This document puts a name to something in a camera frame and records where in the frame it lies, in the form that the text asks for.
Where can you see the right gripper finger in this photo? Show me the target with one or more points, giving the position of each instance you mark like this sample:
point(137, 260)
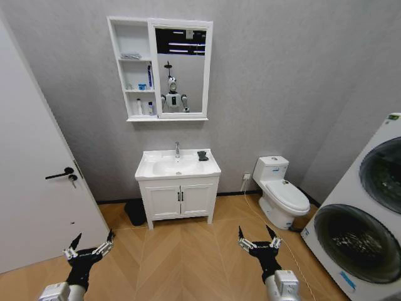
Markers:
point(244, 241)
point(274, 239)

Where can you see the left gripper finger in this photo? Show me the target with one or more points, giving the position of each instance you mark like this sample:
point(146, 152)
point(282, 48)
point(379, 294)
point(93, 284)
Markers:
point(106, 244)
point(72, 248)

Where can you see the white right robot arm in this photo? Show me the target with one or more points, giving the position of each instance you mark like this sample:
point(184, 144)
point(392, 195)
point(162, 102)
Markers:
point(283, 287)

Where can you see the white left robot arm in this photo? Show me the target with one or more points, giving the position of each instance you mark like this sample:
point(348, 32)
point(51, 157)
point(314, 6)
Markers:
point(59, 291)

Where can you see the white vanity cabinet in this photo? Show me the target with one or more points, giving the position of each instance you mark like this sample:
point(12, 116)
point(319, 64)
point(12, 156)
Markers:
point(163, 200)

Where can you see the black crumpled towel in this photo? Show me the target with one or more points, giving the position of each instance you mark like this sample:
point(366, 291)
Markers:
point(202, 156)

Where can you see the white ceramic washbasin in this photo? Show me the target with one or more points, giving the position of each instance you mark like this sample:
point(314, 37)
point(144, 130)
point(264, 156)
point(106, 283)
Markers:
point(169, 167)

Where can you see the folded grey towel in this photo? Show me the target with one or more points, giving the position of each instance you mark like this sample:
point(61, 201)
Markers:
point(131, 56)

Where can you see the black floor mat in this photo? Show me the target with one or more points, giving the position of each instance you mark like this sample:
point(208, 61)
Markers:
point(135, 214)

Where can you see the white toilet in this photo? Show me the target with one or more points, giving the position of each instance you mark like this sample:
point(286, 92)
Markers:
point(282, 194)

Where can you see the door lock with key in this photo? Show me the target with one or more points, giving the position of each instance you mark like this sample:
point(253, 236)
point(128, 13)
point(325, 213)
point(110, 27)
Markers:
point(72, 179)

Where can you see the white stacked washer dryer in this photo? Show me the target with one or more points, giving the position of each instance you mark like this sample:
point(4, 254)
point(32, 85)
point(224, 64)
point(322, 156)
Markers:
point(360, 219)

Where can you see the white room door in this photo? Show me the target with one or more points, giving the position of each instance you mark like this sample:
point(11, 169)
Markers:
point(28, 156)

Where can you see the chrome faucet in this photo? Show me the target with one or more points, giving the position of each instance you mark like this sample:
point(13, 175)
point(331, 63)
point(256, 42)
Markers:
point(177, 150)

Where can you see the white plastic bottle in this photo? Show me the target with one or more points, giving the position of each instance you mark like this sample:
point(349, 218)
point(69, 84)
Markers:
point(139, 107)

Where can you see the blue and white bottle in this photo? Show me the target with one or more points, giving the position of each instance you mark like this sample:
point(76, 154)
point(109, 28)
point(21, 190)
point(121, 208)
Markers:
point(151, 109)

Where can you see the clear glass cup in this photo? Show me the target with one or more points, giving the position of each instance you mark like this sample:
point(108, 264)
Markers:
point(129, 86)

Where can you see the small blue box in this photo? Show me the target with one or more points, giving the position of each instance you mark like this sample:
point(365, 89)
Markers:
point(142, 86)

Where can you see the white framed mirror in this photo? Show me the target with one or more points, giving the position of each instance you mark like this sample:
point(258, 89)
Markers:
point(188, 81)

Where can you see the blue upright tube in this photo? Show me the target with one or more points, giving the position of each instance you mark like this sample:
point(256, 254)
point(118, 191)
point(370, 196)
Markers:
point(149, 76)

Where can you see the white wall socket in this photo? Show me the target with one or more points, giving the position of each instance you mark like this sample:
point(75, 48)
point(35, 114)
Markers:
point(247, 176)

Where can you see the white wall shelf cabinet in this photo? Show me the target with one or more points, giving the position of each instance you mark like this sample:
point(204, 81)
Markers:
point(134, 72)

